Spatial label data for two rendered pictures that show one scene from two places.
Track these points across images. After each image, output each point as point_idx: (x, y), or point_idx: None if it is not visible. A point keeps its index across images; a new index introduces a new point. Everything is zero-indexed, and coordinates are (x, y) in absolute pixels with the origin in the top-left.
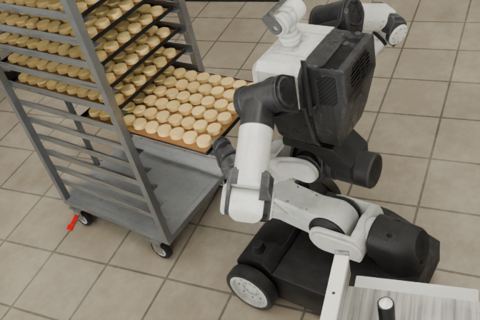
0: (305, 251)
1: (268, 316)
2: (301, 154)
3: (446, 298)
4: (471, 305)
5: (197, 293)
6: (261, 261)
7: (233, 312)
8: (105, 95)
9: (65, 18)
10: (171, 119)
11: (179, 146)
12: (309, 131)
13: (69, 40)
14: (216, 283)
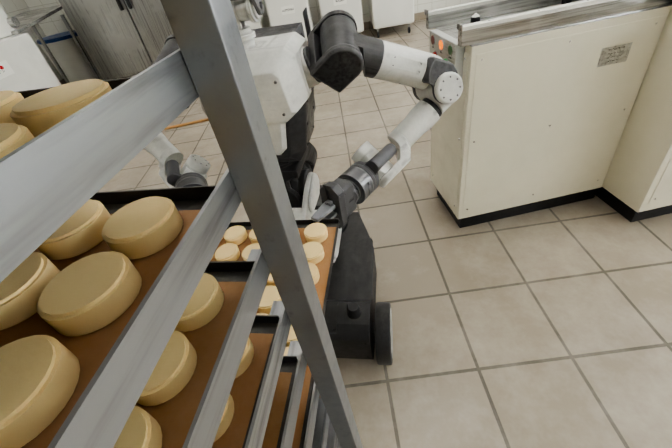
0: (334, 286)
1: (394, 330)
2: (303, 175)
3: (443, 31)
4: (440, 28)
5: (406, 426)
6: (366, 303)
7: (407, 366)
8: (317, 295)
9: (149, 122)
10: (272, 298)
11: (332, 261)
12: (313, 115)
13: (190, 266)
14: (382, 409)
